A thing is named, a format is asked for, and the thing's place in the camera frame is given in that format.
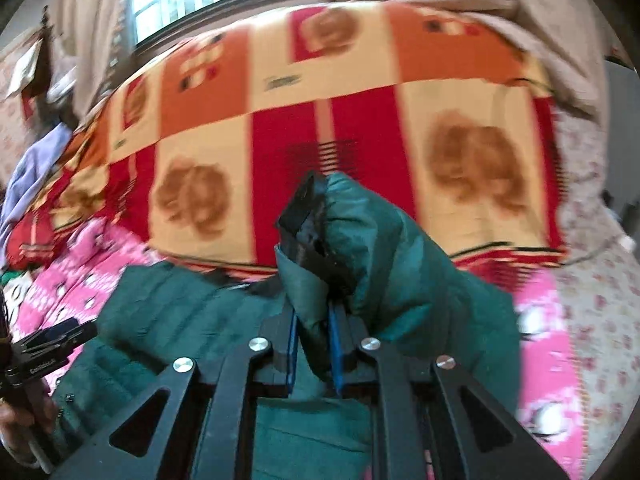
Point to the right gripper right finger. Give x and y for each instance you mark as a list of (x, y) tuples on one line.
[(430, 419)]

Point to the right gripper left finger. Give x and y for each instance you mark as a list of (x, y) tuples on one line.
[(197, 421)]

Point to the green quilted puffer jacket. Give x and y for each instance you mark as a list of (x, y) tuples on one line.
[(407, 292)]

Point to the floral bed sheet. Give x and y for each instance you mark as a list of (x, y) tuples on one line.
[(598, 285)]

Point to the pink penguin quilt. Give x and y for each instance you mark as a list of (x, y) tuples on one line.
[(78, 283)]

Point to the red orange rose blanket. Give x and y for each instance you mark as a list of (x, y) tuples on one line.
[(199, 151)]

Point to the lavender cloth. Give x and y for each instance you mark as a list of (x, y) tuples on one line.
[(28, 178)]

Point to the person's left hand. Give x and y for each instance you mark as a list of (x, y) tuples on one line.
[(14, 419)]

